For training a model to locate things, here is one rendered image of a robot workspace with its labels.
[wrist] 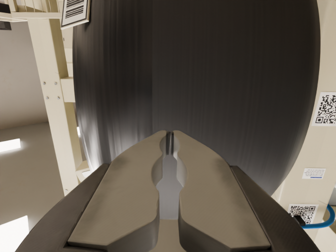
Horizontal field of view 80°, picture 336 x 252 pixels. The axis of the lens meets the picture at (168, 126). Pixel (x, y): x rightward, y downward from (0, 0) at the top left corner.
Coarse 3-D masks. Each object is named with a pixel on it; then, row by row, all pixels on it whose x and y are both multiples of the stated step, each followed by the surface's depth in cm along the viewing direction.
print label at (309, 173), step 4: (304, 168) 48; (308, 168) 48; (312, 168) 48; (316, 168) 48; (320, 168) 48; (324, 168) 48; (304, 172) 49; (308, 172) 49; (312, 172) 49; (316, 172) 49; (320, 172) 49; (304, 176) 49; (308, 176) 49; (312, 176) 49; (316, 176) 49; (320, 176) 49
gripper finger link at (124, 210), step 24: (144, 144) 11; (168, 144) 12; (120, 168) 9; (144, 168) 9; (96, 192) 8; (120, 192) 8; (144, 192) 8; (96, 216) 7; (120, 216) 7; (144, 216) 7; (72, 240) 6; (96, 240) 6; (120, 240) 6; (144, 240) 7
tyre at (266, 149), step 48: (96, 0) 21; (144, 0) 21; (192, 0) 20; (240, 0) 20; (288, 0) 21; (96, 48) 21; (144, 48) 20; (192, 48) 20; (240, 48) 20; (288, 48) 20; (96, 96) 22; (144, 96) 21; (192, 96) 21; (240, 96) 21; (288, 96) 21; (96, 144) 24; (240, 144) 23; (288, 144) 23
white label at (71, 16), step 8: (64, 0) 23; (72, 0) 23; (80, 0) 22; (88, 0) 22; (64, 8) 23; (72, 8) 22; (80, 8) 22; (88, 8) 22; (64, 16) 23; (72, 16) 22; (80, 16) 22; (88, 16) 21; (64, 24) 23; (72, 24) 22
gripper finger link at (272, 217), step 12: (240, 180) 9; (252, 180) 9; (252, 192) 8; (264, 192) 8; (252, 204) 8; (264, 204) 8; (276, 204) 8; (264, 216) 7; (276, 216) 7; (288, 216) 7; (264, 228) 7; (276, 228) 7; (288, 228) 7; (300, 228) 7; (276, 240) 6; (288, 240) 6; (300, 240) 6
